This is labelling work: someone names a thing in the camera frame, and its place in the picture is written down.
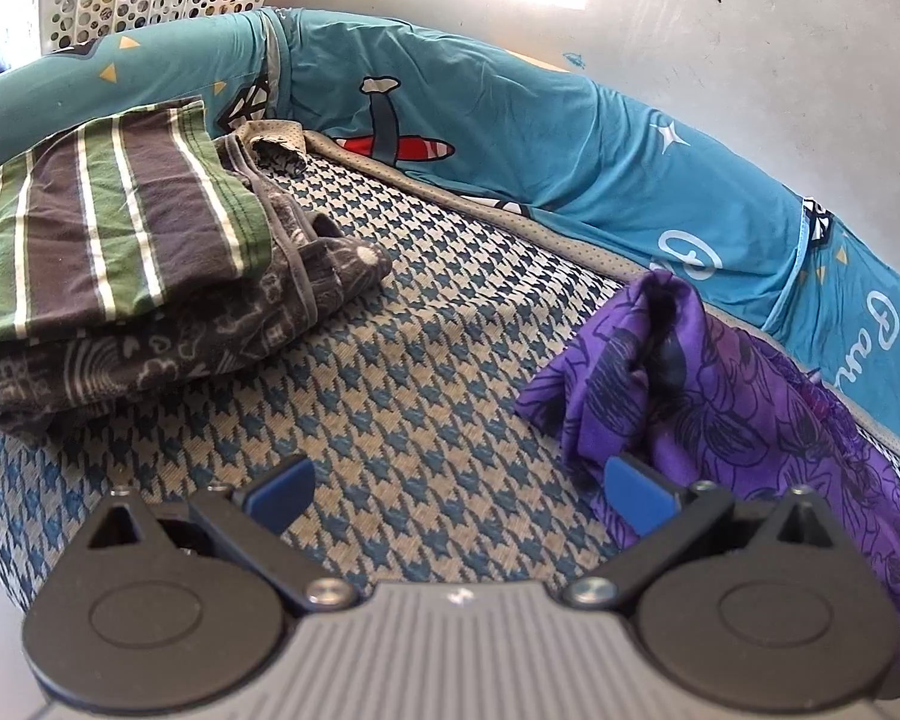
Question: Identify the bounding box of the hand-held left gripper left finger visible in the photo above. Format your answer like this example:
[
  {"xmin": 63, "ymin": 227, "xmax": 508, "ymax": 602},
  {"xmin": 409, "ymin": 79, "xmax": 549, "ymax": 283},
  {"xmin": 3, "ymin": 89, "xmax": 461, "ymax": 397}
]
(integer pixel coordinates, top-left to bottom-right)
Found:
[{"xmin": 67, "ymin": 454, "xmax": 357, "ymax": 612}]

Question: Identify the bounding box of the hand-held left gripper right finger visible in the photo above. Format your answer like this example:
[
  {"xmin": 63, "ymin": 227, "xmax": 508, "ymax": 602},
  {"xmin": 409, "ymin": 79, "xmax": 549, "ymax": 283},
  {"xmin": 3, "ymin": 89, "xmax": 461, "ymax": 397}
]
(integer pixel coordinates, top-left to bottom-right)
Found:
[{"xmin": 561, "ymin": 454, "xmax": 845, "ymax": 610}]

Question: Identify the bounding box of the purple floral dress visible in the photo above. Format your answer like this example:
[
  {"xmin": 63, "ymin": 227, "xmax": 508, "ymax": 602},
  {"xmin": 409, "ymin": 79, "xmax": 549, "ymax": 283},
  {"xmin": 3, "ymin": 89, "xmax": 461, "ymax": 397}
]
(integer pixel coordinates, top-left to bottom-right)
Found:
[{"xmin": 514, "ymin": 270, "xmax": 900, "ymax": 698}]

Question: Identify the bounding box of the dark grey patterned garment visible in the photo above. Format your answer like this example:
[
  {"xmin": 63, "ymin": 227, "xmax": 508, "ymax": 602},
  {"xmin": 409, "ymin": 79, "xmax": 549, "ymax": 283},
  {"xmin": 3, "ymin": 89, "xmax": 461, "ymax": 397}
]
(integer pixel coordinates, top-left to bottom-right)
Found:
[{"xmin": 0, "ymin": 120, "xmax": 395, "ymax": 445}]

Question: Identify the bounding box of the green striped folded shirt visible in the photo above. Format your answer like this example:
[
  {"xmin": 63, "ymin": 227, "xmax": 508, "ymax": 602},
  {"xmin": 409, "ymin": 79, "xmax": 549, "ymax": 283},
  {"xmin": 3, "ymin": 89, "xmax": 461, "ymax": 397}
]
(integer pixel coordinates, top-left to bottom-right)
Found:
[{"xmin": 0, "ymin": 96, "xmax": 272, "ymax": 370}]

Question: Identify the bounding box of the blue printed bedsheet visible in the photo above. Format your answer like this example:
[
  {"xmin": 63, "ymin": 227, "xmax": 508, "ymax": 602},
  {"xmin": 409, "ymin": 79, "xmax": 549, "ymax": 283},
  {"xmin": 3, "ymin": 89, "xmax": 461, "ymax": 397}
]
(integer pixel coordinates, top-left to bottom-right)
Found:
[{"xmin": 0, "ymin": 6, "xmax": 900, "ymax": 455}]

